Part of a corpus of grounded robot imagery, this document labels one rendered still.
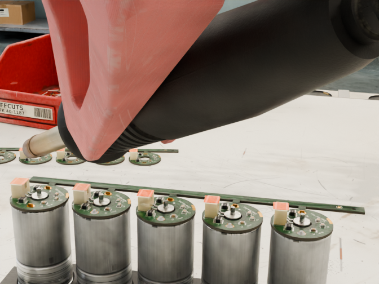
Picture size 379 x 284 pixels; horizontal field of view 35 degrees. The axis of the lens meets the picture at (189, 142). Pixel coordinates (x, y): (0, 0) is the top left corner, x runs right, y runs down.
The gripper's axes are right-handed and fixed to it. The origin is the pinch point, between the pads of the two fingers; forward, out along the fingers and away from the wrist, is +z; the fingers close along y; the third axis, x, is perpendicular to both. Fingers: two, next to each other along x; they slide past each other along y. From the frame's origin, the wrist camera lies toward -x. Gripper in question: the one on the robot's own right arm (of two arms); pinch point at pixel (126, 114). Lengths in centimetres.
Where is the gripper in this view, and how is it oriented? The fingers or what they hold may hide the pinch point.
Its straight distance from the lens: 16.5
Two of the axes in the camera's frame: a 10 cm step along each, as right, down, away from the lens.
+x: 4.9, 7.1, -5.1
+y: -8.2, 1.9, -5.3
